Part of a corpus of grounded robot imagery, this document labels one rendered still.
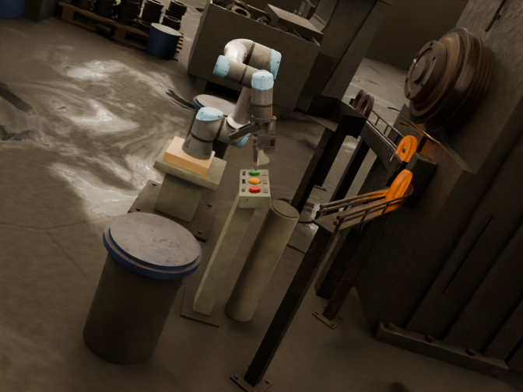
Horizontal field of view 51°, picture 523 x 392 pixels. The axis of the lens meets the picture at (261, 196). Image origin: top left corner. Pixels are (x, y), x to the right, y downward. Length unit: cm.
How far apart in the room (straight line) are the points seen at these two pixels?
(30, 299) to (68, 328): 18
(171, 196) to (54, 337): 104
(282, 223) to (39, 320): 91
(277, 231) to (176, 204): 82
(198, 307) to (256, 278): 26
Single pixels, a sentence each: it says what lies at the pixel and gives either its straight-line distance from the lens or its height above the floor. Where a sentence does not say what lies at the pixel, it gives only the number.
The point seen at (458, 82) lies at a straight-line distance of 252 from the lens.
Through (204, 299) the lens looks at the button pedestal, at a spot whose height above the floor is 7.
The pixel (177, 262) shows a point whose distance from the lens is 173.
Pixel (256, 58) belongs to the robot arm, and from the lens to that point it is 240.
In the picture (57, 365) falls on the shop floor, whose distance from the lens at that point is 192.
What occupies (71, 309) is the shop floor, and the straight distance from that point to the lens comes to 212.
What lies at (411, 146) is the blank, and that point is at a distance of 273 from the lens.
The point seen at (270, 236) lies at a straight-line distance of 211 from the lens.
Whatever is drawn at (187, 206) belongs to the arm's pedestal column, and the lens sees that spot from 276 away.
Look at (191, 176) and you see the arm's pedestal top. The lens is 263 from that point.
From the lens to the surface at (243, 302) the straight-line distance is 227.
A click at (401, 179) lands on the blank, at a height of 76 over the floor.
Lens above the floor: 137
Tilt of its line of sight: 23 degrees down
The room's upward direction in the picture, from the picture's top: 24 degrees clockwise
